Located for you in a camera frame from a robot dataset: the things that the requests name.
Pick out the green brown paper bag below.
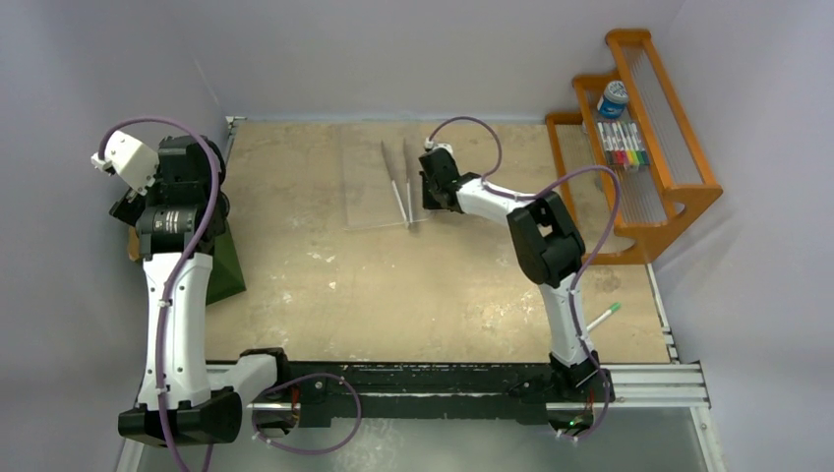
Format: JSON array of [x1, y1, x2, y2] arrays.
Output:
[[127, 220, 247, 305]]

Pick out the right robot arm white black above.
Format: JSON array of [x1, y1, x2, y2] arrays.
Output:
[[419, 143, 613, 400]]

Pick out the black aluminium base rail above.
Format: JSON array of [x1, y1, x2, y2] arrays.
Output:
[[133, 361, 711, 432]]

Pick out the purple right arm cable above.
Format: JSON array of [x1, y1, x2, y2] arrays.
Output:
[[426, 115, 622, 366]]

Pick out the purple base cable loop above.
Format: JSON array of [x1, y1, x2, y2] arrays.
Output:
[[250, 372, 364, 456]]

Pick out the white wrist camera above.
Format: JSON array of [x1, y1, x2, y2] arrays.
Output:
[[90, 131, 159, 196], [423, 138, 453, 154]]

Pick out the orange wooden rack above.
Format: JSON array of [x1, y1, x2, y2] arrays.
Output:
[[545, 29, 723, 265]]

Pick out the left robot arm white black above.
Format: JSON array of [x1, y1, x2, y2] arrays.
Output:
[[92, 132, 293, 447]]

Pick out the set of coloured markers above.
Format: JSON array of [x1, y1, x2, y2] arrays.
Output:
[[596, 120, 650, 171]]

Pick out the green capped white marker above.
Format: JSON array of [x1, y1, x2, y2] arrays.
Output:
[[586, 302, 622, 331]]

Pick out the metal tongs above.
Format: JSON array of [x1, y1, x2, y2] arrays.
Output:
[[381, 139, 416, 229]]

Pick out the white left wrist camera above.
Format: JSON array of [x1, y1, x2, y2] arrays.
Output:
[[90, 131, 159, 196]]

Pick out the blue white jar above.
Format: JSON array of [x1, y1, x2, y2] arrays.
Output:
[[596, 81, 629, 120]]

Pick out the clear plastic tray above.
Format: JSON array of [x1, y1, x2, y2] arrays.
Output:
[[337, 122, 431, 230]]

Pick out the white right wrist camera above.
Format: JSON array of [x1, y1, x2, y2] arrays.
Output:
[[423, 138, 453, 154]]

